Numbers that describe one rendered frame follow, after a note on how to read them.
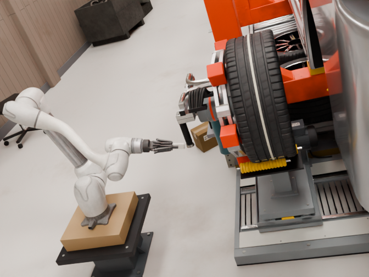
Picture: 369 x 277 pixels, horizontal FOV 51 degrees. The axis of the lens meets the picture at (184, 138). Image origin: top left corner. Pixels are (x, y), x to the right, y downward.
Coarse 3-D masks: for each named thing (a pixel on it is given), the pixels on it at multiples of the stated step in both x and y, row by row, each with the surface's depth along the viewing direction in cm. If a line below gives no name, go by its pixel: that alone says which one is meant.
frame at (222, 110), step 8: (216, 56) 201; (224, 56) 197; (224, 64) 191; (216, 88) 182; (224, 88) 181; (216, 96) 181; (224, 96) 180; (216, 104) 180; (224, 104) 179; (216, 112) 180; (224, 112) 179; (224, 120) 185; (232, 120) 182; (240, 136) 226; (240, 144) 190; (232, 152) 195; (240, 152) 198
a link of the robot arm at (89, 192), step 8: (88, 176) 228; (80, 184) 224; (88, 184) 224; (96, 184) 227; (80, 192) 223; (88, 192) 223; (96, 192) 225; (104, 192) 235; (80, 200) 224; (88, 200) 224; (96, 200) 226; (104, 200) 232; (88, 208) 226; (96, 208) 228; (104, 208) 232; (88, 216) 230
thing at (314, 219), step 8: (256, 184) 255; (312, 184) 239; (256, 192) 247; (312, 192) 233; (256, 200) 240; (312, 200) 228; (256, 208) 233; (256, 216) 228; (296, 216) 222; (304, 216) 217; (312, 216) 215; (320, 216) 214; (264, 224) 223; (272, 224) 222; (280, 224) 221; (288, 224) 221; (296, 224) 220; (304, 224) 219; (312, 224) 218; (320, 224) 218
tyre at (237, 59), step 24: (240, 48) 180; (264, 48) 176; (240, 72) 174; (264, 72) 170; (240, 96) 173; (264, 96) 170; (240, 120) 175; (264, 120) 172; (288, 120) 172; (264, 144) 181; (288, 144) 179
